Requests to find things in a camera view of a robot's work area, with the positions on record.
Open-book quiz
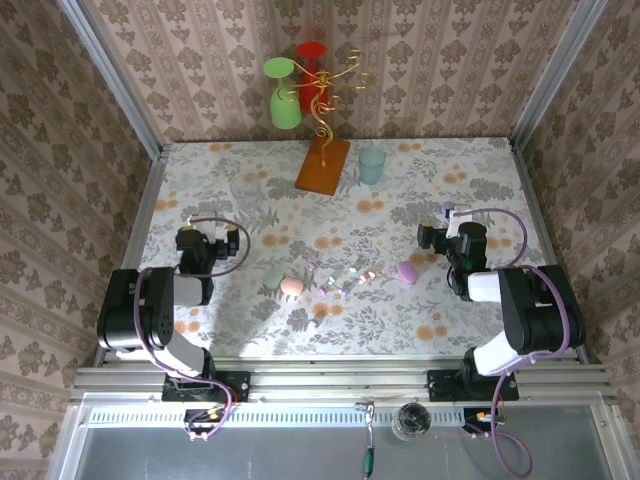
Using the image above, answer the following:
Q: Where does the mint green earbud case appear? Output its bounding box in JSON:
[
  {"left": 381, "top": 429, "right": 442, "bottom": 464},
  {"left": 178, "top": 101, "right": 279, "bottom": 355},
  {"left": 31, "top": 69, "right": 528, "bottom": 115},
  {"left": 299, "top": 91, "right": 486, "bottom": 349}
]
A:
[{"left": 262, "top": 266, "right": 289, "bottom": 291}]

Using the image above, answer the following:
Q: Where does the clear glass cup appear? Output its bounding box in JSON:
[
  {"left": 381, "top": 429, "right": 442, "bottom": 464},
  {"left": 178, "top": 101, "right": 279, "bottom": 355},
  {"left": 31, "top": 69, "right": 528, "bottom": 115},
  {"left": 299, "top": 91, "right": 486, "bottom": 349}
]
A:
[{"left": 229, "top": 173, "right": 264, "bottom": 214}]

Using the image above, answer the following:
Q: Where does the floral patterned table cover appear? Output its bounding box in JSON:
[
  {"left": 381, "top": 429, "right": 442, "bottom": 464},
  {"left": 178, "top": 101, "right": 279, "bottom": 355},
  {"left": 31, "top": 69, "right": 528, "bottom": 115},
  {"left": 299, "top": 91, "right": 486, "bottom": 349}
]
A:
[{"left": 133, "top": 137, "right": 576, "bottom": 359}]

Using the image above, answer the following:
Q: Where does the teal plastic cup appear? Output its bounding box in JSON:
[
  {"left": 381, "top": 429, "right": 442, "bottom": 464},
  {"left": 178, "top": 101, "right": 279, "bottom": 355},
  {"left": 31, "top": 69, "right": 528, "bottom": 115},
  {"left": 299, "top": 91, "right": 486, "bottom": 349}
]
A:
[{"left": 357, "top": 146, "right": 387, "bottom": 186}]

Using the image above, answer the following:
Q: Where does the gold cup tree stand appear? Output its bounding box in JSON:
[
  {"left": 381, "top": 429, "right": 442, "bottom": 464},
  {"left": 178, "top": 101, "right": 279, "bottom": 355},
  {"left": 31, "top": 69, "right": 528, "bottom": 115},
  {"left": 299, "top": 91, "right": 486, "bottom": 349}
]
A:
[{"left": 287, "top": 47, "right": 376, "bottom": 196}]

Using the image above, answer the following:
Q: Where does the green wine glass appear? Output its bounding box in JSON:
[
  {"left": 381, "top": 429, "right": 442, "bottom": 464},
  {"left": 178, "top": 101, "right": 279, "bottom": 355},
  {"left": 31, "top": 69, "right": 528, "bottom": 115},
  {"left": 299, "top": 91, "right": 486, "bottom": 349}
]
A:
[{"left": 263, "top": 56, "right": 304, "bottom": 130}]

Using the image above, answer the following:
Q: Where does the clear glass jar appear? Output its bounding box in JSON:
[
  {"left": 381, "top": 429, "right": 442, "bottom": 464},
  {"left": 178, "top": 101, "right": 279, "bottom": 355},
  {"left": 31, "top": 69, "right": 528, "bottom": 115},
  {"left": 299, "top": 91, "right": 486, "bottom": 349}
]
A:
[{"left": 393, "top": 402, "right": 434, "bottom": 442}]

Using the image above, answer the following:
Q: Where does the grey metal shelf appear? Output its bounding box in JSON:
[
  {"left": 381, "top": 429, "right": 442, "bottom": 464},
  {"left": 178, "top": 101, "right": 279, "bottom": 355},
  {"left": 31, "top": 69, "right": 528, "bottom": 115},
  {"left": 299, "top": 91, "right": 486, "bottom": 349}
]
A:
[{"left": 47, "top": 392, "right": 634, "bottom": 480}]

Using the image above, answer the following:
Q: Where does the red wine glass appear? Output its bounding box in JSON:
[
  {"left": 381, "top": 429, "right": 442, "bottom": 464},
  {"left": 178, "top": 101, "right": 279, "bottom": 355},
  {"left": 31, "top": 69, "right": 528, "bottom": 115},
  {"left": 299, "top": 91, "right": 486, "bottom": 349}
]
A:
[{"left": 294, "top": 41, "right": 331, "bottom": 114}]

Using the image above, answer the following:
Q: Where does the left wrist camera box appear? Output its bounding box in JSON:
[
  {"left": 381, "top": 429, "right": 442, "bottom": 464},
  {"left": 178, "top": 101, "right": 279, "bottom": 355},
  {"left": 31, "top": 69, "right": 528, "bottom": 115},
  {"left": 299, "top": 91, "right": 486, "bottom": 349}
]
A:
[{"left": 185, "top": 213, "right": 222, "bottom": 241}]

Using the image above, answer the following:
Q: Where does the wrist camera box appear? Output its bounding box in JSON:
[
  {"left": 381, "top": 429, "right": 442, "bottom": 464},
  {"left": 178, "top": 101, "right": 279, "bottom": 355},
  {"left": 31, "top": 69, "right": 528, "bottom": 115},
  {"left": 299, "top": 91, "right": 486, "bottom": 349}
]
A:
[
  {"left": 185, "top": 213, "right": 222, "bottom": 241},
  {"left": 444, "top": 203, "right": 472, "bottom": 240}
]

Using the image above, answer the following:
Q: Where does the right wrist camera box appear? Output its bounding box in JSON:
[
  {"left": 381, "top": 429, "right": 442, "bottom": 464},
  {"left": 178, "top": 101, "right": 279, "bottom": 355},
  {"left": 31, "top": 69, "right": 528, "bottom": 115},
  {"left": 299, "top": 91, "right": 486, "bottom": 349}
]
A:
[{"left": 444, "top": 203, "right": 472, "bottom": 240}]

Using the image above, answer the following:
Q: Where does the aluminium side rail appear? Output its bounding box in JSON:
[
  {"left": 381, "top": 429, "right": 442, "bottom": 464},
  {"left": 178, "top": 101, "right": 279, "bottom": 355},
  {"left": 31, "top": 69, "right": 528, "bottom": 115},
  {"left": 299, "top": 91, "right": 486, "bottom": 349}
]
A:
[
  {"left": 509, "top": 138, "right": 594, "bottom": 364},
  {"left": 92, "top": 144, "right": 169, "bottom": 366}
]

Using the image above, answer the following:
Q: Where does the wide aluminium base rail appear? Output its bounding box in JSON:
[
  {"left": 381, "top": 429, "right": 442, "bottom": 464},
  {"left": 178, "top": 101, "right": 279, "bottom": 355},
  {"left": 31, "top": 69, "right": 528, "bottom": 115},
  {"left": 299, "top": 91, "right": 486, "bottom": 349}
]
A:
[{"left": 69, "top": 357, "right": 621, "bottom": 405}]

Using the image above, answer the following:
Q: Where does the aluminium frame post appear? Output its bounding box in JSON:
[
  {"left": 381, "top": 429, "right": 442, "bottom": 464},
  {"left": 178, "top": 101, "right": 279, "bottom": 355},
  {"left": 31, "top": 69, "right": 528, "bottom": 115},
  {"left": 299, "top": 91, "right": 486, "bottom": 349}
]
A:
[
  {"left": 509, "top": 0, "right": 619, "bottom": 151},
  {"left": 57, "top": 0, "right": 166, "bottom": 159}
]

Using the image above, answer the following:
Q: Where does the slotted grey cable duct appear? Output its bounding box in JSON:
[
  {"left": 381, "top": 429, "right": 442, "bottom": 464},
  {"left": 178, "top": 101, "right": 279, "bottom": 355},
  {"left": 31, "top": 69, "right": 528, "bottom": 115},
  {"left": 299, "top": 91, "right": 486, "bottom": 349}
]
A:
[{"left": 87, "top": 407, "right": 501, "bottom": 426}]

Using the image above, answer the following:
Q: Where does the green handled screwdriver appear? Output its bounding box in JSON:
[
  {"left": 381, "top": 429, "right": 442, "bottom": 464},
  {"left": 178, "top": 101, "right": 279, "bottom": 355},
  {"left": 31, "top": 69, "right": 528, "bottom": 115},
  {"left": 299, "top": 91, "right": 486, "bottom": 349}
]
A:
[{"left": 353, "top": 399, "right": 377, "bottom": 479}]

